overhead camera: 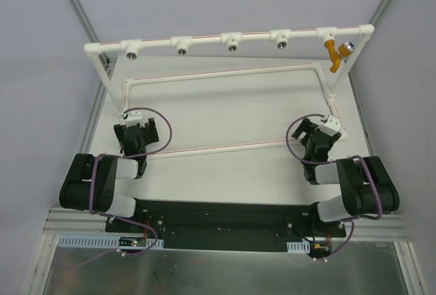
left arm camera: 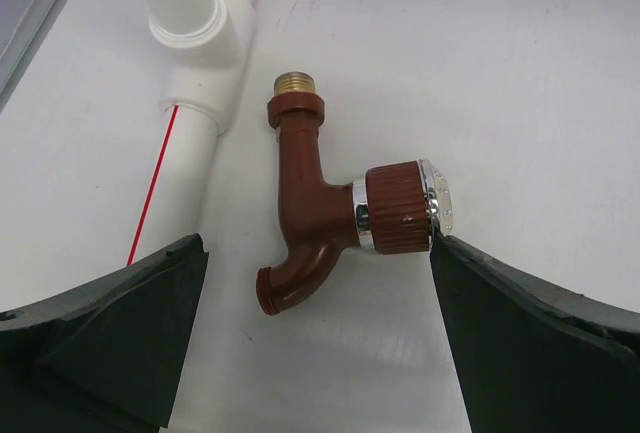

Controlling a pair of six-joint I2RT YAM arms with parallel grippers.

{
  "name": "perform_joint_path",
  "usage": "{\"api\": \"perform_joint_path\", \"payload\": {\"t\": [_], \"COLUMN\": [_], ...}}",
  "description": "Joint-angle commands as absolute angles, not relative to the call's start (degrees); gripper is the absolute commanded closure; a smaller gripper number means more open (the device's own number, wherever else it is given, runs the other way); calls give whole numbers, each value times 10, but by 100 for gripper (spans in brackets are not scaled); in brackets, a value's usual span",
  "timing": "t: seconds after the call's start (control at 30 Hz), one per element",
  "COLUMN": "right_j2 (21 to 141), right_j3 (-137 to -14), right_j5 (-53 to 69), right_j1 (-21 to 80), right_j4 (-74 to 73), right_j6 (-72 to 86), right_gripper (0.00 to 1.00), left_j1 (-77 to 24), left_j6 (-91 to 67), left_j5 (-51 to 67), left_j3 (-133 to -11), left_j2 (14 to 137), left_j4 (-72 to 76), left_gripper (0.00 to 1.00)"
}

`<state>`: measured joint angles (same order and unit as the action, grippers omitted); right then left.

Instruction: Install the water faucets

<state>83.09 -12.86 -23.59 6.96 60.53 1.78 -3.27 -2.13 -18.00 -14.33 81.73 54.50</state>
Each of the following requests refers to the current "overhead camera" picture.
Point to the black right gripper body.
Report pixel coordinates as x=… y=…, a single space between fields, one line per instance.
x=317 y=135

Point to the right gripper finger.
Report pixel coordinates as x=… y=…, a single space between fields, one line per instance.
x=334 y=138
x=305 y=129

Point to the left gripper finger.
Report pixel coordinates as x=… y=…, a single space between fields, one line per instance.
x=150 y=132
x=120 y=133

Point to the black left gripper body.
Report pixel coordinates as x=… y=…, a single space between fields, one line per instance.
x=137 y=130

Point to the white PVC pipe frame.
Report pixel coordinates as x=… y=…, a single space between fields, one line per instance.
x=227 y=98

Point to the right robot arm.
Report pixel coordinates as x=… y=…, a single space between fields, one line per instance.
x=366 y=189

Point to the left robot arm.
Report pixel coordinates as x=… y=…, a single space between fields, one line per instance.
x=92 y=179

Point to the yellow water faucet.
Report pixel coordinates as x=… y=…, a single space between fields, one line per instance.
x=337 y=54

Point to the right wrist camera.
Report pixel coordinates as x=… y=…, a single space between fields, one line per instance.
x=330 y=123

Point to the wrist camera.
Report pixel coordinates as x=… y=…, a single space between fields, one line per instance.
x=330 y=123
x=134 y=115

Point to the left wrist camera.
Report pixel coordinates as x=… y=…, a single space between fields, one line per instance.
x=134 y=115

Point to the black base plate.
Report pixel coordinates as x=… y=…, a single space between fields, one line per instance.
x=226 y=226

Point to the right white cable duct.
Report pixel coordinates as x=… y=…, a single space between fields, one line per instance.
x=299 y=247

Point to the white cable duct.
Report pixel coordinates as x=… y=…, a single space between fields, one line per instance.
x=299 y=247
x=109 y=242

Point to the left white cable duct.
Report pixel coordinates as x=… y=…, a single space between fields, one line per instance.
x=109 y=242

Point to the aluminium profile rail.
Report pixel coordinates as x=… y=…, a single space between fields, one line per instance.
x=61 y=220

